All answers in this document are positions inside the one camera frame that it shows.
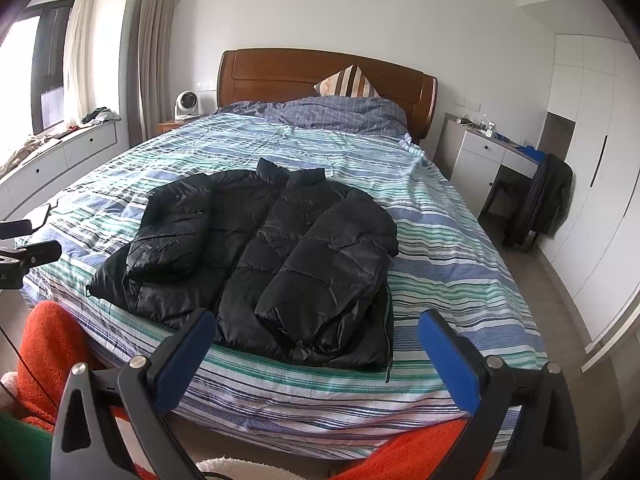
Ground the wooden nightstand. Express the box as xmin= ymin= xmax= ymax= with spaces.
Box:
xmin=155 ymin=118 xmax=194 ymax=136

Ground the striped brown pillow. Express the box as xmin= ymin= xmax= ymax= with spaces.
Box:
xmin=314 ymin=65 xmax=380 ymax=98

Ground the white round fan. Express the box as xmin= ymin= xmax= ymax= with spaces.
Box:
xmin=174 ymin=90 xmax=200 ymax=120

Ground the black puffer jacket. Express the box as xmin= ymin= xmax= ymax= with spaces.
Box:
xmin=87 ymin=159 xmax=399 ymax=372

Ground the white window drawer cabinet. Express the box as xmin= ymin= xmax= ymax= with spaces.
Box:
xmin=1 ymin=122 xmax=127 ymax=220

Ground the blue checked pillow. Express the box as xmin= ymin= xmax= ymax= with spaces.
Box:
xmin=218 ymin=96 xmax=412 ymax=142

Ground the white desk with drawers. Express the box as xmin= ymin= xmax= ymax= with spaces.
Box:
xmin=433 ymin=114 xmax=538 ymax=217

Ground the clothes pile on cabinet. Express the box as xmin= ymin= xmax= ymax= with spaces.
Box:
xmin=80 ymin=106 xmax=122 ymax=128

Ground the beige curtain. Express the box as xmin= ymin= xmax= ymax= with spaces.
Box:
xmin=122 ymin=0 xmax=177 ymax=146

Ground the dark coat on chair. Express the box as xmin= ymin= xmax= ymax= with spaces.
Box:
xmin=502 ymin=154 xmax=574 ymax=247

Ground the wooden headboard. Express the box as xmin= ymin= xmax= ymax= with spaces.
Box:
xmin=217 ymin=48 xmax=437 ymax=143

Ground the striped blue green duvet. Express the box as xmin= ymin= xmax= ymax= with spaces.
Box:
xmin=22 ymin=112 xmax=546 ymax=460

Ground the orange fleece garment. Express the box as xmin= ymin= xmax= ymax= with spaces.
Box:
xmin=14 ymin=300 xmax=151 ymax=480

